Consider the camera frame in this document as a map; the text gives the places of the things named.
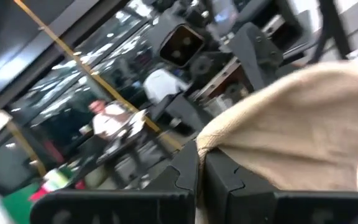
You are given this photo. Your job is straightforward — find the person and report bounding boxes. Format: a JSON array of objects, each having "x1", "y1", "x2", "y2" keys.
[{"x1": 88, "y1": 98, "x2": 132, "y2": 141}]

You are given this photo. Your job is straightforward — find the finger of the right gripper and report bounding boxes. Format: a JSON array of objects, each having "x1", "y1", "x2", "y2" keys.
[{"x1": 228, "y1": 22, "x2": 284, "y2": 91}]

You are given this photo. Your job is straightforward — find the white green roll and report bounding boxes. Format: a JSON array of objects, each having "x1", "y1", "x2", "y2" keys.
[{"x1": 42, "y1": 169, "x2": 71, "y2": 192}]

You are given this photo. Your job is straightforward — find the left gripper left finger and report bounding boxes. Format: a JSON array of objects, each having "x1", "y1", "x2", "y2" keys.
[{"x1": 29, "y1": 141, "x2": 200, "y2": 224}]

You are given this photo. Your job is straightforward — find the yellow cable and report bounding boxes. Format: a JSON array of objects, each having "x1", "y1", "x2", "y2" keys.
[{"x1": 12, "y1": 0, "x2": 183, "y2": 152}]

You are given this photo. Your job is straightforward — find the red container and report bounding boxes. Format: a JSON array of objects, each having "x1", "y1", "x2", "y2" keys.
[{"x1": 28, "y1": 186, "x2": 51, "y2": 203}]

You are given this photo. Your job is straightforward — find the khaki baseball cap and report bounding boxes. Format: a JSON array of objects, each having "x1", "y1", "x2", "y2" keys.
[{"x1": 195, "y1": 60, "x2": 358, "y2": 224}]

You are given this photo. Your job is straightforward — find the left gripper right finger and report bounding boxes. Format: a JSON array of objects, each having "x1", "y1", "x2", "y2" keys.
[{"x1": 203, "y1": 148, "x2": 358, "y2": 224}]

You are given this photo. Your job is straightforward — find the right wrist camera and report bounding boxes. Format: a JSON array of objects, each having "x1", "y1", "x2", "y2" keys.
[{"x1": 158, "y1": 24, "x2": 206, "y2": 68}]

